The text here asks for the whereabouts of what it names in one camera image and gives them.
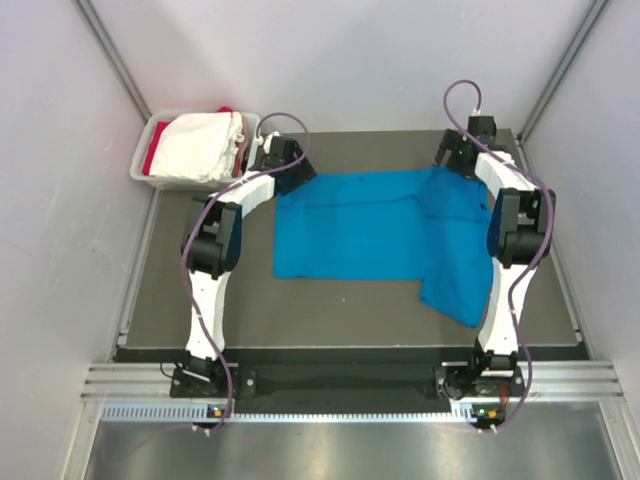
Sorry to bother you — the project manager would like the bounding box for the blue t shirt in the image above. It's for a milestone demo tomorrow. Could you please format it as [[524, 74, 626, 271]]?
[[273, 167, 493, 328]]

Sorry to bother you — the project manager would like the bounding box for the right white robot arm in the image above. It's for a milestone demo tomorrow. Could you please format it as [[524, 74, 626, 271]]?
[[435, 111, 555, 400]]

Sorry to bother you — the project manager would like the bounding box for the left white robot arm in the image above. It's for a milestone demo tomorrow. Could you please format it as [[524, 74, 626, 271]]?
[[171, 133, 316, 398]]

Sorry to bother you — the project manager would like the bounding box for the white plastic bin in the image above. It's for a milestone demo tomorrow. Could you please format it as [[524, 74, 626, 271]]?
[[130, 110, 260, 191]]

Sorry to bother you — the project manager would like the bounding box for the white t shirt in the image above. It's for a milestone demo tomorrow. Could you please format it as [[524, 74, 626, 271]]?
[[149, 111, 246, 182]]

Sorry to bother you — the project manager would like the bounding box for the red t shirt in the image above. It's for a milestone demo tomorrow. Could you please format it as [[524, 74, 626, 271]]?
[[142, 104, 251, 177]]

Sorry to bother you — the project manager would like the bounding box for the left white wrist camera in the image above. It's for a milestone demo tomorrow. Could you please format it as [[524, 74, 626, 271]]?
[[254, 131, 281, 154]]

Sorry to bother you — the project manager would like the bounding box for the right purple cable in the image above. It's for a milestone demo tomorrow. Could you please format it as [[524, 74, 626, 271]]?
[[443, 79, 557, 435]]

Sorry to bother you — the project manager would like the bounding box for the grey slotted cable duct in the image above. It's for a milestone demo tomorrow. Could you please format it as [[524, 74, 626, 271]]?
[[101, 402, 499, 424]]

